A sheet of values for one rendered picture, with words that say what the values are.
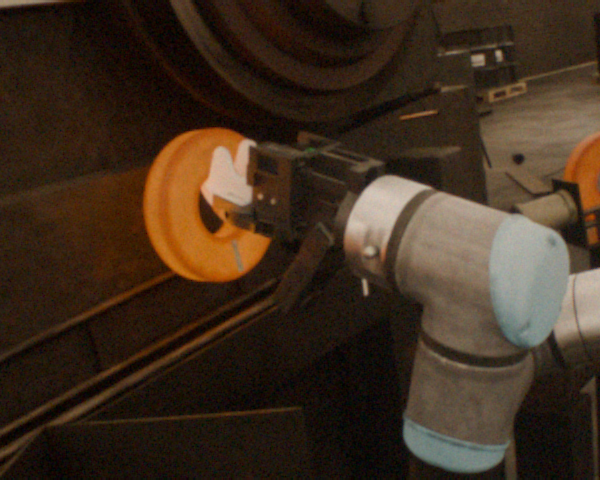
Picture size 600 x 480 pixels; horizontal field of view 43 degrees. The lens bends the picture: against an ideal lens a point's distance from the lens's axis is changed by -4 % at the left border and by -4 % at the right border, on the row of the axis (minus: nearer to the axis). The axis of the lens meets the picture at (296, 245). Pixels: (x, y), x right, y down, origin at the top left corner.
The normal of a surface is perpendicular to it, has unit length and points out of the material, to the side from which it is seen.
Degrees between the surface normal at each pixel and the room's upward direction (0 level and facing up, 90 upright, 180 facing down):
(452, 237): 50
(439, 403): 88
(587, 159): 90
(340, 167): 90
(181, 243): 88
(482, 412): 101
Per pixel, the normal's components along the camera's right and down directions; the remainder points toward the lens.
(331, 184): -0.66, 0.28
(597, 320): -0.56, 0.05
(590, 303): -0.60, -0.24
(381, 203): -0.38, -0.53
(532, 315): 0.76, 0.22
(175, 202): 0.73, 0.02
